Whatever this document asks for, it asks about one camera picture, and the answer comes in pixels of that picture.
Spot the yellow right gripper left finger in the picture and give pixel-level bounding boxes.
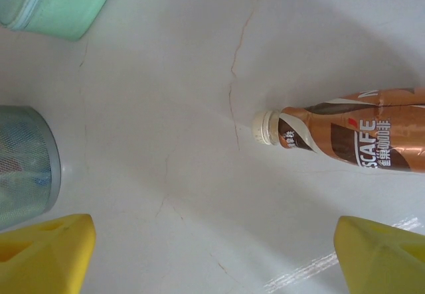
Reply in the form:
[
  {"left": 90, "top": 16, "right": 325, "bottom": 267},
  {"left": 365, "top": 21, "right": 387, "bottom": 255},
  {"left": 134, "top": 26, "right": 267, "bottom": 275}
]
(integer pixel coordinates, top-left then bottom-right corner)
[{"left": 0, "top": 213, "right": 96, "bottom": 294}]

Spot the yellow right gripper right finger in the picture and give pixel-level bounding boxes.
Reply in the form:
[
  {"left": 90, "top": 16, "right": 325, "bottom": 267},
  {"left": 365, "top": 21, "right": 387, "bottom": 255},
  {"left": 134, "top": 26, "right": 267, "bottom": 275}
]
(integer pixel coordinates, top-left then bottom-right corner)
[{"left": 333, "top": 216, "right": 425, "bottom": 294}]

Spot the brown Nescafe coffee bottle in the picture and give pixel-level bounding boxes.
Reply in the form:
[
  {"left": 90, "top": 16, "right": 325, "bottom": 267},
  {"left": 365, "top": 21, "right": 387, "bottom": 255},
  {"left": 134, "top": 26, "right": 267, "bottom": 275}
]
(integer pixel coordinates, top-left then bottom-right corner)
[{"left": 252, "top": 87, "right": 425, "bottom": 175}]

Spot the mint green zip pouch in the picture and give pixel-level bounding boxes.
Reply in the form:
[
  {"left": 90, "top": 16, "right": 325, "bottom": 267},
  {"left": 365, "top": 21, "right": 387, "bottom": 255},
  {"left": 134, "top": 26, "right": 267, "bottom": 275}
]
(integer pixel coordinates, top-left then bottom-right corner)
[{"left": 0, "top": 0, "right": 122, "bottom": 42}]

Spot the silver wire mesh bin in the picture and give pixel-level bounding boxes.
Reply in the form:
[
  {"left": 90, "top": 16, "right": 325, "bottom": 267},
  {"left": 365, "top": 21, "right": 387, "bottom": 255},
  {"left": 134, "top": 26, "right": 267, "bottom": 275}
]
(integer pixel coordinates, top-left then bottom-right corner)
[{"left": 0, "top": 105, "right": 62, "bottom": 230}]

